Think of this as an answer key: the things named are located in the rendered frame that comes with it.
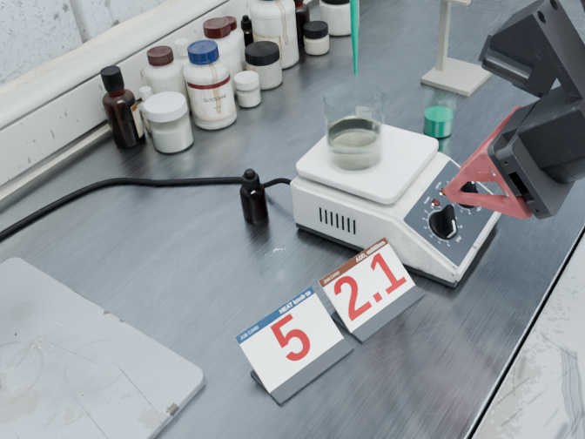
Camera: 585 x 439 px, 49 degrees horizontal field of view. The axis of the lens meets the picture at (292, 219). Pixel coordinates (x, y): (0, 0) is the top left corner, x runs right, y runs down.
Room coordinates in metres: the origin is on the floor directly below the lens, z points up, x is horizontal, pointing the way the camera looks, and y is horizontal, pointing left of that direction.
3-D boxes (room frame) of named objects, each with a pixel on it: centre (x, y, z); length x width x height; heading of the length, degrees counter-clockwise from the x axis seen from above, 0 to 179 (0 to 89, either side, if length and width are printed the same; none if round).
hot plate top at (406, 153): (0.56, -0.09, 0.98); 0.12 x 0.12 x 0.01; 52
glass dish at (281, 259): (0.49, 0.02, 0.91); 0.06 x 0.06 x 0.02
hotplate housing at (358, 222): (0.55, -0.11, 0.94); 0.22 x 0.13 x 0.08; 52
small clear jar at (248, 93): (0.85, 0.05, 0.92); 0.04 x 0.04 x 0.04
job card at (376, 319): (0.43, -0.07, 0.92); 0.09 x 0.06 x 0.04; 126
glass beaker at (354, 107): (0.55, -0.07, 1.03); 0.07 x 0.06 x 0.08; 15
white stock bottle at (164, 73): (0.84, 0.16, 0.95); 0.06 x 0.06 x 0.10
